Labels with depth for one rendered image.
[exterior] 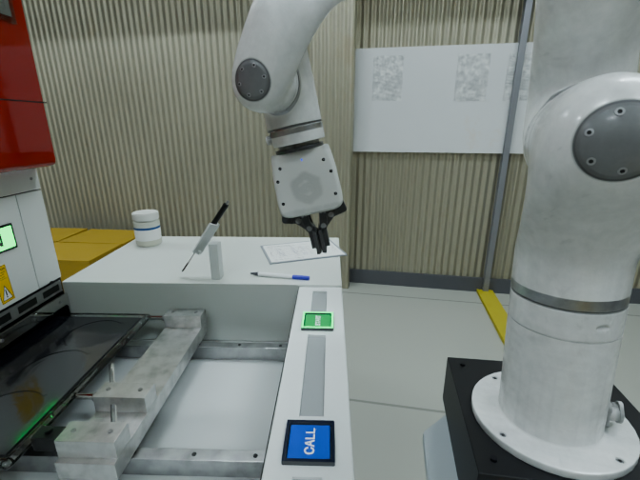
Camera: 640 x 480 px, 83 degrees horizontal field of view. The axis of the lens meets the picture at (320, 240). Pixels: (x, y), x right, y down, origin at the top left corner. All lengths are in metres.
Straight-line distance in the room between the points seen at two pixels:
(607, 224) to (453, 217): 2.62
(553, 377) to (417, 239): 2.58
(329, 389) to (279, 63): 0.41
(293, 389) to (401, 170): 2.52
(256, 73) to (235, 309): 0.54
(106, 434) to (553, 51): 0.72
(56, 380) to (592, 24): 0.87
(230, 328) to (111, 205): 3.11
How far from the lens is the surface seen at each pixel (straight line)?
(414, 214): 2.99
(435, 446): 0.68
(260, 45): 0.47
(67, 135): 4.06
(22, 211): 0.91
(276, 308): 0.83
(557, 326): 0.49
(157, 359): 0.78
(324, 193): 0.56
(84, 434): 0.63
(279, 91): 0.48
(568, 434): 0.57
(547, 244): 0.46
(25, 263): 0.92
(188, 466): 0.63
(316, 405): 0.51
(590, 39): 0.52
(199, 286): 0.85
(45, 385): 0.77
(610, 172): 0.39
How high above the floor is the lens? 1.30
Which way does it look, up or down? 18 degrees down
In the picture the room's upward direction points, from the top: straight up
